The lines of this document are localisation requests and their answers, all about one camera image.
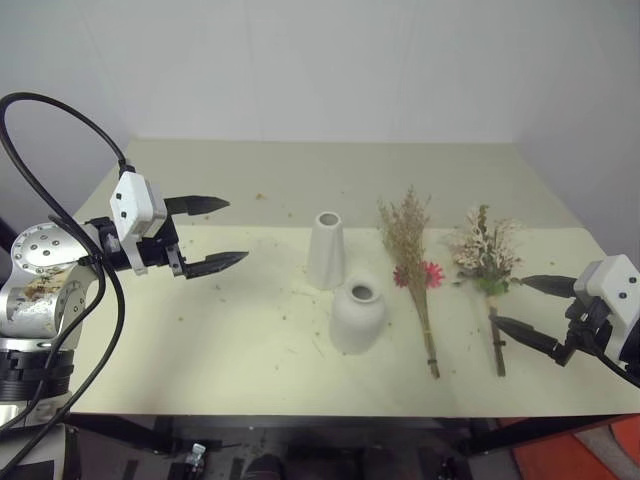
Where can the orange floor object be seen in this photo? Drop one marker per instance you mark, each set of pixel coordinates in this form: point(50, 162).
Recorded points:
point(575, 460)

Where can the dried bouquet with red flowers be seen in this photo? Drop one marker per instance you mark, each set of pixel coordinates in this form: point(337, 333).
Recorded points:
point(407, 240)

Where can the squat round white vase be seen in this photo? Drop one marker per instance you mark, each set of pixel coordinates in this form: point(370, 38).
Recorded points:
point(357, 322)

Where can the dried bouquet with white flowers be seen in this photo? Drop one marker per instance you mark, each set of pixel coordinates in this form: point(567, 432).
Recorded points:
point(482, 250)

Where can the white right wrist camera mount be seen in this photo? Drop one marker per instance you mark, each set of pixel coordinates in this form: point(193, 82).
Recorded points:
point(612, 282)

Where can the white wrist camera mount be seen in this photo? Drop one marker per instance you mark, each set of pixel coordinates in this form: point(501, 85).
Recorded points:
point(612, 282)
point(134, 200)

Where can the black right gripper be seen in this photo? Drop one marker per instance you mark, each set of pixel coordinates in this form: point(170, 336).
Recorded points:
point(590, 322)

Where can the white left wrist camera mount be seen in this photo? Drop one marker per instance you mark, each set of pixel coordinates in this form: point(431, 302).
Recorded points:
point(134, 200)

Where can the small silver metal clip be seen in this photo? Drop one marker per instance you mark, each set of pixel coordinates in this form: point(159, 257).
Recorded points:
point(196, 452)

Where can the tall conical white vase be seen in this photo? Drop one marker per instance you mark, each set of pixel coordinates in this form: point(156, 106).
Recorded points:
point(326, 255)

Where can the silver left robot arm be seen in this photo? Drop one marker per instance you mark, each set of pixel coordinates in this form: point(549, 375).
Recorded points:
point(37, 300)

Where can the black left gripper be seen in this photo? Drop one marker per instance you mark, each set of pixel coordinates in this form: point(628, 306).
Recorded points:
point(159, 247)

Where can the black metal table frame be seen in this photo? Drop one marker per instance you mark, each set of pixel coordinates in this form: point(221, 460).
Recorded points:
point(125, 431)

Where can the dark rounded shape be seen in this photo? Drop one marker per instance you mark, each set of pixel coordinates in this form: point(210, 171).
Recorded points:
point(262, 469)

